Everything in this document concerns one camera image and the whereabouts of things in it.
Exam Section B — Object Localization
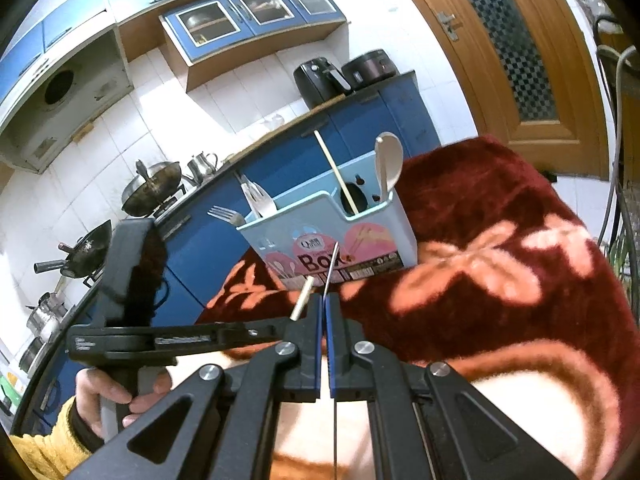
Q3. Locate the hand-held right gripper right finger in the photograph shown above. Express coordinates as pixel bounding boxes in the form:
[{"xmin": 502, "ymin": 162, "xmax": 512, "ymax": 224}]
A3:
[{"xmin": 327, "ymin": 294, "xmax": 576, "ymax": 480}]

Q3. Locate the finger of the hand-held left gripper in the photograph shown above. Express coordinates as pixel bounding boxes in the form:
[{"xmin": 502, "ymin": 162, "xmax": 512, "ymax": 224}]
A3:
[{"xmin": 220, "ymin": 321, "xmax": 301, "ymax": 351}]

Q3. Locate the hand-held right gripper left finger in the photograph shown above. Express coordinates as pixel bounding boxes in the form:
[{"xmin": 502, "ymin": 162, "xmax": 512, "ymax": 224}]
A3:
[{"xmin": 65, "ymin": 294, "xmax": 326, "ymax": 480}]

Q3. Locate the white chopstick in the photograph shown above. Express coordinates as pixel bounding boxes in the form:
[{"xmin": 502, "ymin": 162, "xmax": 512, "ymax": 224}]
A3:
[{"xmin": 291, "ymin": 275, "xmax": 315, "ymax": 321}]

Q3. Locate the steel fork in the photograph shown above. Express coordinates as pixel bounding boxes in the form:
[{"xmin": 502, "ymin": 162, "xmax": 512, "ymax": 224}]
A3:
[
  {"xmin": 207, "ymin": 205, "xmax": 247, "ymax": 227},
  {"xmin": 322, "ymin": 241, "xmax": 342, "ymax": 468}
]

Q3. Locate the light blue utensil box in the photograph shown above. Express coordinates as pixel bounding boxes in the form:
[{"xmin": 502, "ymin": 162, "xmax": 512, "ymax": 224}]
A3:
[{"xmin": 235, "ymin": 151, "xmax": 420, "ymax": 291}]

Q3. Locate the white plastic fork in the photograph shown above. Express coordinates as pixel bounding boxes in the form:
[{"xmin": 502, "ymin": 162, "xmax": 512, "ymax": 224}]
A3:
[{"xmin": 236, "ymin": 172, "xmax": 279, "ymax": 219}]

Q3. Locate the beige chopstick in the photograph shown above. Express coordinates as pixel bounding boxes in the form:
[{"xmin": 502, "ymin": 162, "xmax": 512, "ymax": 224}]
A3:
[{"xmin": 313, "ymin": 130, "xmax": 357, "ymax": 215}]

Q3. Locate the cream plastic spoon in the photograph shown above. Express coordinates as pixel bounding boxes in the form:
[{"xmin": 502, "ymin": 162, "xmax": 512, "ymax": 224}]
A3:
[{"xmin": 374, "ymin": 131, "xmax": 403, "ymax": 204}]

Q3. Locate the person's left forearm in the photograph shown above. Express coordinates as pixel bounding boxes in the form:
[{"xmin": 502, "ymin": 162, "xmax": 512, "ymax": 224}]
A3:
[{"xmin": 10, "ymin": 400, "xmax": 103, "ymax": 480}]

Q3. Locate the person's left hand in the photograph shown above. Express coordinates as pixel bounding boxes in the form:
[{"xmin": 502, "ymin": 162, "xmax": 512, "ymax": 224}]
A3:
[{"xmin": 75, "ymin": 367, "xmax": 173, "ymax": 436}]

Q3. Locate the steel pot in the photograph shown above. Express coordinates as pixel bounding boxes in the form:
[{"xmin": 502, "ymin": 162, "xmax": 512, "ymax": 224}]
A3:
[{"xmin": 27, "ymin": 292, "xmax": 68, "ymax": 341}]

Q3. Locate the black frying pan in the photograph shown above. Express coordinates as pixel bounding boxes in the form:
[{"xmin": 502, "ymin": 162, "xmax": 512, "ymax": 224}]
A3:
[{"xmin": 34, "ymin": 220, "xmax": 113, "ymax": 281}]

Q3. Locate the dark wok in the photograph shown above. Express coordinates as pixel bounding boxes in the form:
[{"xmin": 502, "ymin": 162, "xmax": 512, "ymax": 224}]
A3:
[{"xmin": 121, "ymin": 160, "xmax": 183, "ymax": 216}]

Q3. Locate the steel kettle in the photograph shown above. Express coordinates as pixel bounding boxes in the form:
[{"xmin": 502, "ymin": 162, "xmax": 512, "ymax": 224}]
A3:
[{"xmin": 186, "ymin": 152, "xmax": 220, "ymax": 186}]

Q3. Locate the blue base cabinet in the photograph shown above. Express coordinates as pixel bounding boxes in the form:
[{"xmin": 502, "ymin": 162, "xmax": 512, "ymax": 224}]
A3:
[{"xmin": 10, "ymin": 71, "xmax": 443, "ymax": 441}]

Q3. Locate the red floral blanket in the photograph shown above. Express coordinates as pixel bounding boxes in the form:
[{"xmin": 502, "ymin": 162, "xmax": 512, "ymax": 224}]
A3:
[{"xmin": 195, "ymin": 134, "xmax": 636, "ymax": 480}]

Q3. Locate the white range hood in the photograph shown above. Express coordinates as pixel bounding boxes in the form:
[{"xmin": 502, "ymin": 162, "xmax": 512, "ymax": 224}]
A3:
[{"xmin": 0, "ymin": 27, "xmax": 135, "ymax": 176}]

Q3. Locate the black air fryer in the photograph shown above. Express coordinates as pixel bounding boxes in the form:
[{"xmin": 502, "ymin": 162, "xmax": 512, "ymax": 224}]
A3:
[{"xmin": 293, "ymin": 58, "xmax": 353, "ymax": 109}]

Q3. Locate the black rice cooker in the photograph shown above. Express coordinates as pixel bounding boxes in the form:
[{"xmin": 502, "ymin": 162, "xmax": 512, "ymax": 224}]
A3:
[{"xmin": 341, "ymin": 49, "xmax": 399, "ymax": 92}]

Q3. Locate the blue glass-door cabinet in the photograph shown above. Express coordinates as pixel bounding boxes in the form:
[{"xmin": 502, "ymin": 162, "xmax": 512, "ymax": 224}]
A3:
[{"xmin": 160, "ymin": 0, "xmax": 348, "ymax": 93}]

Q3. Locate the wooden door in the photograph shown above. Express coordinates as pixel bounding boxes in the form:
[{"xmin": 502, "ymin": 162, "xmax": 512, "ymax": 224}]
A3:
[{"xmin": 385, "ymin": 0, "xmax": 608, "ymax": 176}]

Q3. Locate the black wire rack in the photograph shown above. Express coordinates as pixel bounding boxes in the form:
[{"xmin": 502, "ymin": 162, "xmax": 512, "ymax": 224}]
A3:
[{"xmin": 615, "ymin": 180, "xmax": 640, "ymax": 281}]

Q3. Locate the metal door handle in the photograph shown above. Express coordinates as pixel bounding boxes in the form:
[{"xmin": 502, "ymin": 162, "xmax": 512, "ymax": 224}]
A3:
[{"xmin": 436, "ymin": 11, "xmax": 460, "ymax": 42}]

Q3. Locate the grey cable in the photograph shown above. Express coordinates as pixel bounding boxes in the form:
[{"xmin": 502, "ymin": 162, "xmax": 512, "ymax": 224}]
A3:
[{"xmin": 595, "ymin": 45, "xmax": 640, "ymax": 241}]

